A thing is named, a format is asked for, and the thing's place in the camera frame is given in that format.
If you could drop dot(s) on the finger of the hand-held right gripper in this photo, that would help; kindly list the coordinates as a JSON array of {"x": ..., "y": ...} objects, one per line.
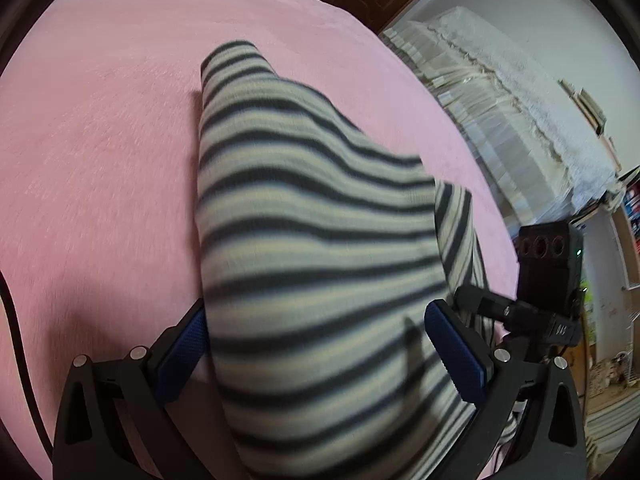
[{"x": 487, "y": 302}]

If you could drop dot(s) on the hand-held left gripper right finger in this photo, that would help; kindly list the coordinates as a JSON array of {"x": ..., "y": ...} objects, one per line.
[{"x": 455, "y": 355}]

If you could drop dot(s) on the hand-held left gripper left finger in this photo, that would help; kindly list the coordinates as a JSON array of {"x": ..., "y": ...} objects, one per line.
[{"x": 180, "y": 365}]

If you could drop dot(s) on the black and white striped shirt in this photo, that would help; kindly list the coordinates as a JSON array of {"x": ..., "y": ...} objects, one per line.
[{"x": 310, "y": 235}]

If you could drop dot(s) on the bookshelf with books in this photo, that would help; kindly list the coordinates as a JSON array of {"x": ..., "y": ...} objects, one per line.
[{"x": 631, "y": 210}]

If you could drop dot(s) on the stack of books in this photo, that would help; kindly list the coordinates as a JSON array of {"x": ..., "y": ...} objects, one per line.
[{"x": 592, "y": 110}]

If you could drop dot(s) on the white lace cover cloth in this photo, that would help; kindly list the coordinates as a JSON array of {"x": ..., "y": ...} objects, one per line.
[{"x": 530, "y": 90}]

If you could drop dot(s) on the pink plush bed blanket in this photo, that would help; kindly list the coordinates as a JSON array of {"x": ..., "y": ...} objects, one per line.
[{"x": 100, "y": 135}]

